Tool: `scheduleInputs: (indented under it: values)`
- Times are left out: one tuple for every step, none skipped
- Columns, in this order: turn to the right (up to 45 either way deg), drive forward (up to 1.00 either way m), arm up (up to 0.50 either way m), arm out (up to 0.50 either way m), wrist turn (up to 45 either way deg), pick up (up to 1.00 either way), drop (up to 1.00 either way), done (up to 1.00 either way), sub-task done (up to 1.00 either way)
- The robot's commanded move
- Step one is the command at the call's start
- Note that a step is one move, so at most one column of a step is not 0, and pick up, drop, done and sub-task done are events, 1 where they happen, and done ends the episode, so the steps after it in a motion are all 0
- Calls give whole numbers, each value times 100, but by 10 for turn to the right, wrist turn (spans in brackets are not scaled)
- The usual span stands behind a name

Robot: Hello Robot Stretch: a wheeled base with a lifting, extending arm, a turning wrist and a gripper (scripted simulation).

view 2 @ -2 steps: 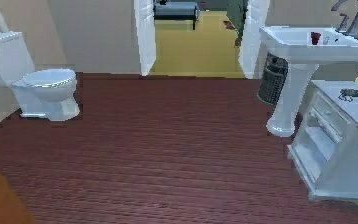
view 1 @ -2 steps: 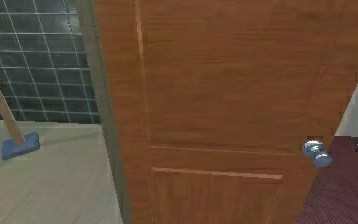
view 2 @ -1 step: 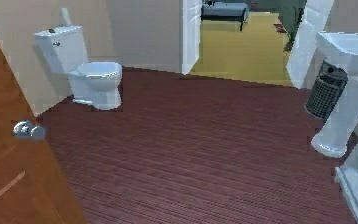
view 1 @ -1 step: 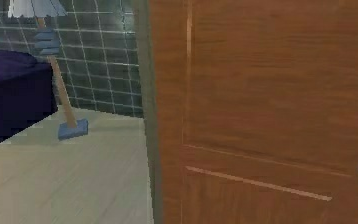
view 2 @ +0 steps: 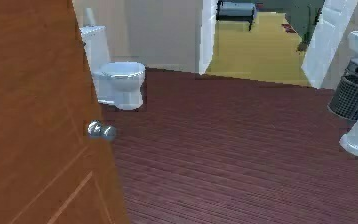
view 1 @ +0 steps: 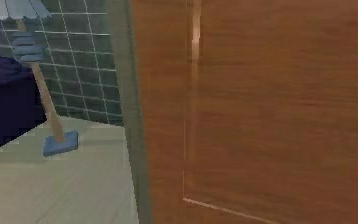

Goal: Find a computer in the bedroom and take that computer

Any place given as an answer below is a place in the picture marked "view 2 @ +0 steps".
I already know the white toilet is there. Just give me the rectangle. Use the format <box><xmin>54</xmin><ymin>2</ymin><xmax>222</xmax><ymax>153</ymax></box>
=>
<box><xmin>79</xmin><ymin>7</ymin><xmax>147</xmax><ymax>111</ymax></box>

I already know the silver round door knob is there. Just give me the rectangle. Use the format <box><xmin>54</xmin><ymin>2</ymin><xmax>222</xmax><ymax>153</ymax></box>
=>
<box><xmin>87</xmin><ymin>120</ymin><xmax>118</xmax><ymax>142</ymax></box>

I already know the dark grey bench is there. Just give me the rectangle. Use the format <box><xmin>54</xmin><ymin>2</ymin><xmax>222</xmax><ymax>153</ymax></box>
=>
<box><xmin>215</xmin><ymin>0</ymin><xmax>258</xmax><ymax>32</ymax></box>

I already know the red cloth on floor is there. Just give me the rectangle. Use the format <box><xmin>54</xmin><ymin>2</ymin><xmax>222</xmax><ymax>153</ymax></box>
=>
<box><xmin>281</xmin><ymin>22</ymin><xmax>299</xmax><ymax>34</ymax></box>

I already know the brown wooden room door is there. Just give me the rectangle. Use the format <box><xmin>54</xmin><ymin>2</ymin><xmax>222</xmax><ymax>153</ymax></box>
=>
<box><xmin>0</xmin><ymin>0</ymin><xmax>131</xmax><ymax>224</ymax></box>

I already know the white room door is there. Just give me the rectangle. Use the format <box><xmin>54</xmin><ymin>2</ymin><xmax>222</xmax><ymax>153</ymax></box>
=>
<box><xmin>300</xmin><ymin>0</ymin><xmax>358</xmax><ymax>90</ymax></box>

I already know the black mesh waste bin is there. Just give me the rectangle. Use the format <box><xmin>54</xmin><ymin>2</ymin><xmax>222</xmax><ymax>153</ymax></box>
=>
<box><xmin>327</xmin><ymin>60</ymin><xmax>358</xmax><ymax>122</ymax></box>

